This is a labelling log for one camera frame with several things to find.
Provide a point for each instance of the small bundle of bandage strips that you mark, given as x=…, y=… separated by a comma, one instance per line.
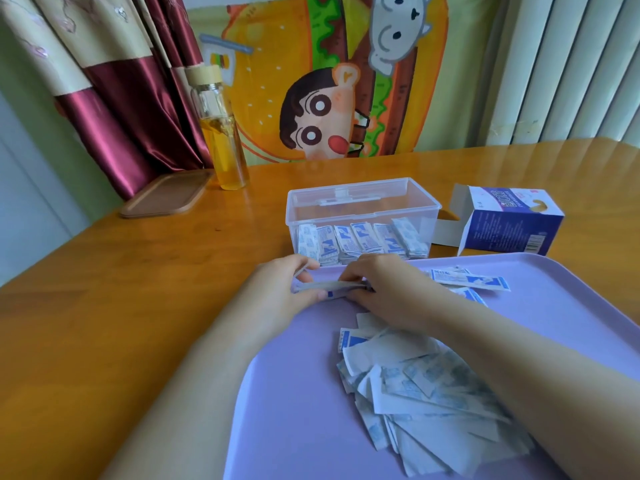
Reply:
x=334, y=287

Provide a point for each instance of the person's left forearm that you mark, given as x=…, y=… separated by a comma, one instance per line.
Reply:
x=200, y=394

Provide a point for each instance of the person's right hand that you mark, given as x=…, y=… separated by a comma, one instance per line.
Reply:
x=400, y=294

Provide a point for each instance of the brown wooden tray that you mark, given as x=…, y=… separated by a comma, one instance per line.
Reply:
x=167, y=193

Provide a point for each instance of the glass bottle with yellow liquid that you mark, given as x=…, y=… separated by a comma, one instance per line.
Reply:
x=225, y=144

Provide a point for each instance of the person's left thumb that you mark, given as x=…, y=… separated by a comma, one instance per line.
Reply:
x=312, y=296

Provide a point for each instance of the blue and white cardboard box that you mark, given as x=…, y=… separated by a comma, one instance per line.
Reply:
x=510, y=224

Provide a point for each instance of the person's right forearm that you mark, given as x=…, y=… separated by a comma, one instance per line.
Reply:
x=540, y=394

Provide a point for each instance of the purple plastic tray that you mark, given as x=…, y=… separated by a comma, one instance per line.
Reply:
x=300, y=394

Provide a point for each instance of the loose pile of bandage packets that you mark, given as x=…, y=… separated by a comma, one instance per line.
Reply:
x=425, y=394

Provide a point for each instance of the maroon and beige curtain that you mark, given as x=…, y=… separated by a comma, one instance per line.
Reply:
x=130, y=104

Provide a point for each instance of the row of upright bandage packets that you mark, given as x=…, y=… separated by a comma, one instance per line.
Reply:
x=367, y=239

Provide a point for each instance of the clear plastic storage box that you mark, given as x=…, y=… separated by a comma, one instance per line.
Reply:
x=360, y=202

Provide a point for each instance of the person's right thumb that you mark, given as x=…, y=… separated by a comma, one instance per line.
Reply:
x=359, y=293

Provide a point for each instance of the blue and white bandage packet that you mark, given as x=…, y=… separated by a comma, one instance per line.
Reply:
x=470, y=295
x=470, y=280

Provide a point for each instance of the cartoon burger print cloth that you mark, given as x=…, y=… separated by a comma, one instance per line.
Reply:
x=310, y=69

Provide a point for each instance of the person's left hand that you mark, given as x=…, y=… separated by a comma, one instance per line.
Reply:
x=272, y=294

